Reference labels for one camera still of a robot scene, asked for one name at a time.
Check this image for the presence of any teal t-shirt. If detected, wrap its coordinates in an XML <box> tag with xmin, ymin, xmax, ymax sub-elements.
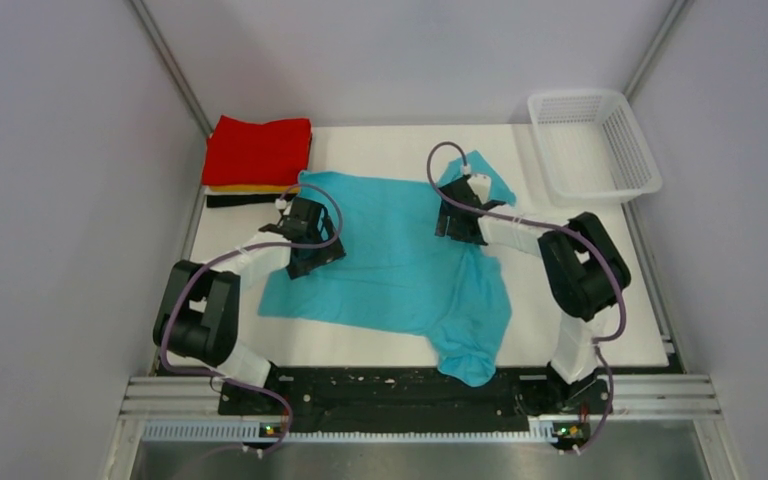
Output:
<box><xmin>258</xmin><ymin>171</ymin><xmax>512</xmax><ymax>387</ymax></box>

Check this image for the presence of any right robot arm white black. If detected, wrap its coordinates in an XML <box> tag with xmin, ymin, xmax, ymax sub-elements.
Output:
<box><xmin>434</xmin><ymin>174</ymin><xmax>631</xmax><ymax>412</ymax></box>

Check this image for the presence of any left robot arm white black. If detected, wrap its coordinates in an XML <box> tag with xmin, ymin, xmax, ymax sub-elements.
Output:
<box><xmin>152</xmin><ymin>197</ymin><xmax>346</xmax><ymax>414</ymax></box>

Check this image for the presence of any red folded t-shirt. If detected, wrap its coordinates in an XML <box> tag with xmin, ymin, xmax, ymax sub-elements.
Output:
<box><xmin>201</xmin><ymin>115</ymin><xmax>313</xmax><ymax>187</ymax></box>

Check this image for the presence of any white plastic basket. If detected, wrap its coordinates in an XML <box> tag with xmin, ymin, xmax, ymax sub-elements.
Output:
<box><xmin>527</xmin><ymin>89</ymin><xmax>663</xmax><ymax>207</ymax></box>

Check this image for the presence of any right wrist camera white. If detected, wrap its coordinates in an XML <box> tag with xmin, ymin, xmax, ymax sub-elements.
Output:
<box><xmin>461</xmin><ymin>164</ymin><xmax>492</xmax><ymax>204</ymax></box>

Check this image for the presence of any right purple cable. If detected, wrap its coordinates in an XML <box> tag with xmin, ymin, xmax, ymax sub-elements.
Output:
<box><xmin>426</xmin><ymin>141</ymin><xmax>629</xmax><ymax>454</ymax></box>

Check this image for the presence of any purple cable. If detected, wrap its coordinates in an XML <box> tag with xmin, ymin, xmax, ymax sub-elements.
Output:
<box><xmin>426</xmin><ymin>141</ymin><xmax>629</xmax><ymax>454</ymax></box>
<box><xmin>158</xmin><ymin>183</ymin><xmax>346</xmax><ymax>458</ymax></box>

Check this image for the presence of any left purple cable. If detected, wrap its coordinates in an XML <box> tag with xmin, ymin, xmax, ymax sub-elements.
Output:
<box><xmin>158</xmin><ymin>183</ymin><xmax>346</xmax><ymax>458</ymax></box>

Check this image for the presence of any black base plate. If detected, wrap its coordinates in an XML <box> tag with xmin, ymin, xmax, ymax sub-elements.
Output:
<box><xmin>218</xmin><ymin>367</ymin><xmax>608</xmax><ymax>434</ymax></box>

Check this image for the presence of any left corner metal post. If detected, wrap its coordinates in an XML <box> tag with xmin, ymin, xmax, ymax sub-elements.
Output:
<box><xmin>127</xmin><ymin>0</ymin><xmax>213</xmax><ymax>138</ymax></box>

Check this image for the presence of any corner metal post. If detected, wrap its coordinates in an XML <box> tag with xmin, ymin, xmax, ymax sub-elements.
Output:
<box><xmin>127</xmin><ymin>0</ymin><xmax>213</xmax><ymax>138</ymax></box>
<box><xmin>623</xmin><ymin>0</ymin><xmax>695</xmax><ymax>103</ymax></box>

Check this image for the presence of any white cable duct strip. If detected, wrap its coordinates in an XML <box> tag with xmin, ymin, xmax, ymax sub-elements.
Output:
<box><xmin>141</xmin><ymin>420</ymin><xmax>558</xmax><ymax>444</ymax></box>

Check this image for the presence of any aluminium rail frame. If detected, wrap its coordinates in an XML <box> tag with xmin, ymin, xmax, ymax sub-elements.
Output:
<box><xmin>118</xmin><ymin>374</ymin><xmax>723</xmax><ymax>420</ymax></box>

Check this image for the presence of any right corner metal post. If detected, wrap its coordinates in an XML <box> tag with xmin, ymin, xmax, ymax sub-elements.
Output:
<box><xmin>623</xmin><ymin>0</ymin><xmax>695</xmax><ymax>103</ymax></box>

